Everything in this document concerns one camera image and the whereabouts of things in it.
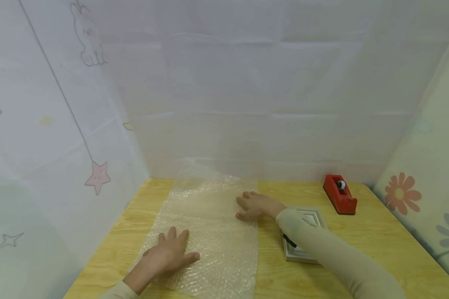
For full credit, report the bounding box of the person's right forearm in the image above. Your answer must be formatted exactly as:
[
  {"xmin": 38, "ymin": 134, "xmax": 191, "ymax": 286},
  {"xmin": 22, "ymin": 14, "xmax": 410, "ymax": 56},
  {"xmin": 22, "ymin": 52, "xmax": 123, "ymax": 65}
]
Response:
[{"xmin": 276, "ymin": 207, "xmax": 408, "ymax": 299}]

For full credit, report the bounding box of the person's left hand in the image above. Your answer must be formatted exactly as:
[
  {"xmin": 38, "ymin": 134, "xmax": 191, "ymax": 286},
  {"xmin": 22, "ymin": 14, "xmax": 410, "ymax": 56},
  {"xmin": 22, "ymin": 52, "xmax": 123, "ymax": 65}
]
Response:
[{"xmin": 142, "ymin": 226, "xmax": 201, "ymax": 278}]

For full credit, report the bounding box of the person's left forearm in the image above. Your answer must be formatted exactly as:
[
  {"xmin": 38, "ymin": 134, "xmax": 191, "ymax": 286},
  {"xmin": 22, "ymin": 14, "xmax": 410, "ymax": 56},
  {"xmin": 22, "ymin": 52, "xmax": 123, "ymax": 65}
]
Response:
[{"xmin": 99, "ymin": 262, "xmax": 160, "ymax": 299}]

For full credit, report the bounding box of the clear bubble wrap sheet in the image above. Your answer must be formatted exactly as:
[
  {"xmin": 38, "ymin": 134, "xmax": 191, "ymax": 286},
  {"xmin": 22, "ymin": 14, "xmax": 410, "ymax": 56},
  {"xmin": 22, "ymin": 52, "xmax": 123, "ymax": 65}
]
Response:
[{"xmin": 128, "ymin": 159, "xmax": 261, "ymax": 299}]

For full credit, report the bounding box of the red tape dispenser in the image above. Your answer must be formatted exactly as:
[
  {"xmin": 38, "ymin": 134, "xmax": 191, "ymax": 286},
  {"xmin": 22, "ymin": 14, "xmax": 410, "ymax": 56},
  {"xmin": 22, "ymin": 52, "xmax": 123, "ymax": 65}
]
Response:
[{"xmin": 322, "ymin": 174, "xmax": 358, "ymax": 216}]

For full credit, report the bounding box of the white picture frame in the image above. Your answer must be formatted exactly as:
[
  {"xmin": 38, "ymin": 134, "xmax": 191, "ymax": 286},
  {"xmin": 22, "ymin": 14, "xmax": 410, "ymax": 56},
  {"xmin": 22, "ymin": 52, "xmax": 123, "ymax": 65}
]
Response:
[{"xmin": 281, "ymin": 207, "xmax": 329, "ymax": 265}]

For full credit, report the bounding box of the person's right hand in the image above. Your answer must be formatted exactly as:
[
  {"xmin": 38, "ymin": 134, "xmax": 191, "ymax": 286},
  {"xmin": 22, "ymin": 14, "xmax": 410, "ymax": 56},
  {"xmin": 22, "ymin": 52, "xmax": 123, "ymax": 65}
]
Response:
[{"xmin": 235, "ymin": 191, "xmax": 287, "ymax": 222}]

